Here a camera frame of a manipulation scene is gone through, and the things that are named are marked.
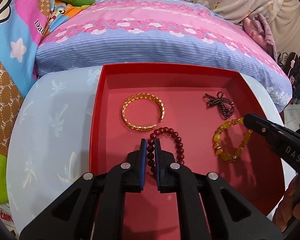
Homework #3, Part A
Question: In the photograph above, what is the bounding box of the gold twisted bangle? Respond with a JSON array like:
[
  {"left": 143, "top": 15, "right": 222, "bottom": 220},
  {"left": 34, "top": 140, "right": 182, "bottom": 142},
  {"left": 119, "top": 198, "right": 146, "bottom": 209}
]
[{"left": 122, "top": 93, "right": 165, "bottom": 132}]

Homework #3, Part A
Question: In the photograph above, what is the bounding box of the pink crumpled cloth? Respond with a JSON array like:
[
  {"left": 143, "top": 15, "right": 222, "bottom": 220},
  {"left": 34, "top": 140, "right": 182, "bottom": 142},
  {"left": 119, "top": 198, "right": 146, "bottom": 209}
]
[{"left": 242, "top": 12, "right": 278, "bottom": 60}]

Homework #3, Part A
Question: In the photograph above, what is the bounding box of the pink and blue striped pillow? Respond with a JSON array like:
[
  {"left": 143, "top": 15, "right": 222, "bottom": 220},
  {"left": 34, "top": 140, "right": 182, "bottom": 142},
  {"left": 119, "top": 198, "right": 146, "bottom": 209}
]
[{"left": 34, "top": 0, "right": 293, "bottom": 113}]

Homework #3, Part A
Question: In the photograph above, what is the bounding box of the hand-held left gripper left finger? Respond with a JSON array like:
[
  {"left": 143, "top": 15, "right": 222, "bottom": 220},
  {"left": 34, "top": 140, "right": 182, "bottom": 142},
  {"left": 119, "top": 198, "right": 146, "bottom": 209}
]
[{"left": 19, "top": 138, "right": 147, "bottom": 240}]

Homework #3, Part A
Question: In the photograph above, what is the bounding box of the red cardboard box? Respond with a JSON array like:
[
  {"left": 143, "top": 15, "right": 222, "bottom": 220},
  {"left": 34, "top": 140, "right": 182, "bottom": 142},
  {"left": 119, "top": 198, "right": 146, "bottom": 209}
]
[{"left": 89, "top": 63, "right": 284, "bottom": 240}]

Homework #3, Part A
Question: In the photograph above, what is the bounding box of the yellow amber bead bracelet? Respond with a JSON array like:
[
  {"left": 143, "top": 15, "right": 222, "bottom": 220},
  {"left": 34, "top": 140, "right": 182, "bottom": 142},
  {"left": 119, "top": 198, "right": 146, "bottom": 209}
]
[{"left": 212, "top": 117, "right": 253, "bottom": 163}]

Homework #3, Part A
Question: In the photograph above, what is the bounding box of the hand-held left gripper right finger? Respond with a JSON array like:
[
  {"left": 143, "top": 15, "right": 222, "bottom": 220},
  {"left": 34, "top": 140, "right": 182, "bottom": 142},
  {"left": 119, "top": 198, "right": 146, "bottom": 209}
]
[{"left": 154, "top": 139, "right": 283, "bottom": 240}]

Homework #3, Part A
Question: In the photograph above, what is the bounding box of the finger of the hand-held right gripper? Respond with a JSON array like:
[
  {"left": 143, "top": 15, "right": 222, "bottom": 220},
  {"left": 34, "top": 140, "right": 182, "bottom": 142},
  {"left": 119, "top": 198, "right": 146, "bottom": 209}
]
[{"left": 244, "top": 114, "right": 284, "bottom": 145}]

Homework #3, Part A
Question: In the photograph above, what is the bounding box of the dark red bead bracelet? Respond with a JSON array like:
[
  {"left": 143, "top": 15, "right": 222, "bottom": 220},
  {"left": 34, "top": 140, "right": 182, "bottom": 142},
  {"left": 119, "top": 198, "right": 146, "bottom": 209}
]
[{"left": 146, "top": 127, "right": 185, "bottom": 174}]

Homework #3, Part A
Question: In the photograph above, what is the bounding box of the cartoon monkey printed blanket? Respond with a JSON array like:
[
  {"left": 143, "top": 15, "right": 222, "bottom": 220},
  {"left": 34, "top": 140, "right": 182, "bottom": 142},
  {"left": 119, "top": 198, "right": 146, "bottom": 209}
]
[{"left": 0, "top": 0, "right": 73, "bottom": 230}]

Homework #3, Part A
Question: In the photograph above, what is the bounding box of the black beaded bow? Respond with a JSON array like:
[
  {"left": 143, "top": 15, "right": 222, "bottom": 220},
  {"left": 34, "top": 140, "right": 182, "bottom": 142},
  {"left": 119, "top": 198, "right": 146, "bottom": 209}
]
[{"left": 203, "top": 92, "right": 235, "bottom": 119}]

